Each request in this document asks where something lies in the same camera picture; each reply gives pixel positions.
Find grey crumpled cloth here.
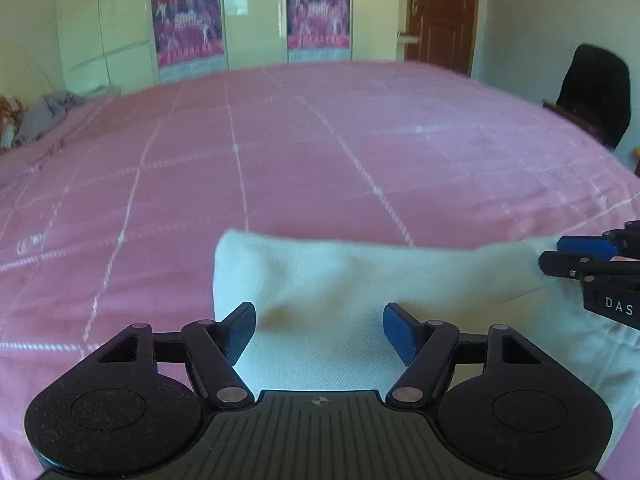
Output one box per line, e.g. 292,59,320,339
14,91,87,147

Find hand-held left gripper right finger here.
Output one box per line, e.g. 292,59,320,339
382,302,551,409

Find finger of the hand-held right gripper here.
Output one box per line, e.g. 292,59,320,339
538,251,640,281
556,229,640,262

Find purple wall poster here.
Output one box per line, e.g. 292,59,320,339
150,0,227,70
286,0,352,52

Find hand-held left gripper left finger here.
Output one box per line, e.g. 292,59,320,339
87,302,257,409

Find brown wooden door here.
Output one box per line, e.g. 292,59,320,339
404,0,482,77

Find white corner shelf unit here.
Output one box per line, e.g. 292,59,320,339
396,0,424,45

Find orange striped pillow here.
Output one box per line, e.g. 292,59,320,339
0,96,22,150

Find white pants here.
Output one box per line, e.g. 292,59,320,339
212,228,640,456

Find white wardrobe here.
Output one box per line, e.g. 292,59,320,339
50,0,407,87

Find bed with pink checked sheet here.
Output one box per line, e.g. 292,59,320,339
0,59,640,480

